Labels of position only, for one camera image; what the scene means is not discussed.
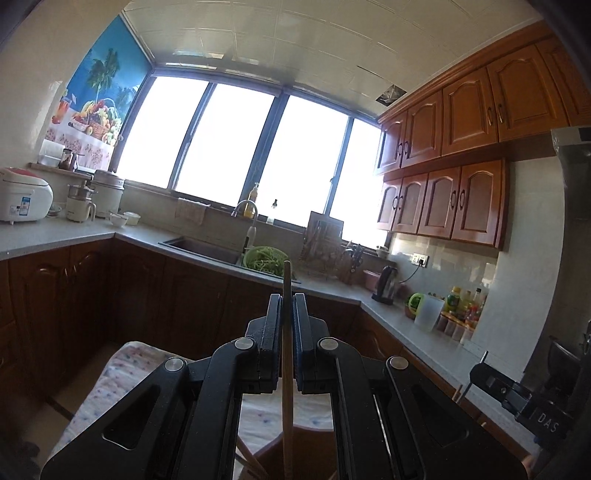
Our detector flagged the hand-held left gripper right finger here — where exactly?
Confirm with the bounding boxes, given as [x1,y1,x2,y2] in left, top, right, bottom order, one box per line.
[292,294,530,480]

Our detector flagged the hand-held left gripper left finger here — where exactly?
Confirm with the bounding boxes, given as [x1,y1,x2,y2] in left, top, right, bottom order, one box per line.
[41,294,283,480]

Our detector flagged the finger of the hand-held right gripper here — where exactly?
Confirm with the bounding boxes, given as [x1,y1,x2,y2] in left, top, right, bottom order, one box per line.
[469,352,533,417]

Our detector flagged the wooden utensil holder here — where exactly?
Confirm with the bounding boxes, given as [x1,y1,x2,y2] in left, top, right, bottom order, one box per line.
[233,422,342,480]

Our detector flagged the row of spice jars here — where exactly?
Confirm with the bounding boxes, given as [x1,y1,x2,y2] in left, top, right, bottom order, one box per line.
[436,311,476,345]

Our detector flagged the knife block rack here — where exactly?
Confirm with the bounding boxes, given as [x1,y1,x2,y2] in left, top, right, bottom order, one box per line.
[299,230,352,281]

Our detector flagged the green colander with vegetables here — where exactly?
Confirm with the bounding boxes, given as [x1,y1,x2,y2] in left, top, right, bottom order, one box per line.
[242,245,290,278]

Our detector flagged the knife and scissors holder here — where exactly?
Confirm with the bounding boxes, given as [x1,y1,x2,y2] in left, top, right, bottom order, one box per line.
[338,241,366,285]

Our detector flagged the group of condiment bottles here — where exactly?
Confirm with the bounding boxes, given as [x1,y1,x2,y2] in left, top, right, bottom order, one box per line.
[445,285,489,325]

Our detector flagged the black electric kettle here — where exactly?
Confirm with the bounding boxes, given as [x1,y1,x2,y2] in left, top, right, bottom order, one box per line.
[371,265,400,306]

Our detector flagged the translucent white cup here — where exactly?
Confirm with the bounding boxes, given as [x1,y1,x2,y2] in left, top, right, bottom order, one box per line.
[413,295,445,332]

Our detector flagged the wooden cutting board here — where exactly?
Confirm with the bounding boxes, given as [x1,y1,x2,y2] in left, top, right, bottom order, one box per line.
[307,211,345,250]

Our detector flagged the green pitcher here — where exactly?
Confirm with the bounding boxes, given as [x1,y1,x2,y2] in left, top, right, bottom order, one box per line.
[406,292,428,320]

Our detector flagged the kitchen sink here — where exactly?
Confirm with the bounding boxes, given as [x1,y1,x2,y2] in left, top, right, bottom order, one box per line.
[158,236,246,267]

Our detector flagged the metal faucet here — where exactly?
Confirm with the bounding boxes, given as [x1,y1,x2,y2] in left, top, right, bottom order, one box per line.
[230,199,260,256]

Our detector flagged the yellow dish soap bottle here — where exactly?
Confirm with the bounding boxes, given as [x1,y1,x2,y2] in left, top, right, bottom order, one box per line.
[244,182,260,219]

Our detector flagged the wooden base cabinets with countertop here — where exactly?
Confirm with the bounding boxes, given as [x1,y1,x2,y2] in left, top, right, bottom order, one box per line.
[0,217,539,464]

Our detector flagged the beige towel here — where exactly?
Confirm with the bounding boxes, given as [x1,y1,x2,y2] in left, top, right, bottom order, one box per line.
[177,197,209,226]

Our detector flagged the floral white tablecloth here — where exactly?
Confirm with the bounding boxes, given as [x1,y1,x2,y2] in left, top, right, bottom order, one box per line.
[50,340,335,480]

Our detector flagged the kitchen window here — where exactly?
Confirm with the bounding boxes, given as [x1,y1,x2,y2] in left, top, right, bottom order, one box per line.
[112,66,394,253]

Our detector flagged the steel cooking pot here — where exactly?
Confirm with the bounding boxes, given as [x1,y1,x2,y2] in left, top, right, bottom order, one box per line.
[91,169,127,219]

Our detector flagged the wooden upper cabinets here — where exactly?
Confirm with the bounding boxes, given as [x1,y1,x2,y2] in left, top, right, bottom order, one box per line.
[373,22,591,253]

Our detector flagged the white juicer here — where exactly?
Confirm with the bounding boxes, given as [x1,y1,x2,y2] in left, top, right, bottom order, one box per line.
[65,182,97,223]

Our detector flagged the range hood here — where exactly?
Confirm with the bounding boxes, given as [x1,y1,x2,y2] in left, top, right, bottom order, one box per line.
[549,126,591,195]

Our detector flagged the ceiling vent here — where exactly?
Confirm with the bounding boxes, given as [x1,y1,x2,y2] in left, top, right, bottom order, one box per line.
[375,85,407,105]

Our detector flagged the white storage box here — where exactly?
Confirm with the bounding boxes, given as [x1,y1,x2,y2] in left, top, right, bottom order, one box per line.
[39,140,66,167]

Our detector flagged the white rice cooker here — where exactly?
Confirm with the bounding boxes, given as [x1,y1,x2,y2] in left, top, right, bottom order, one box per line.
[0,167,54,225]

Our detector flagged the tropical fruit print blind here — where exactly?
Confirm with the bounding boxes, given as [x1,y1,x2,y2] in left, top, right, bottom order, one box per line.
[45,13,154,172]

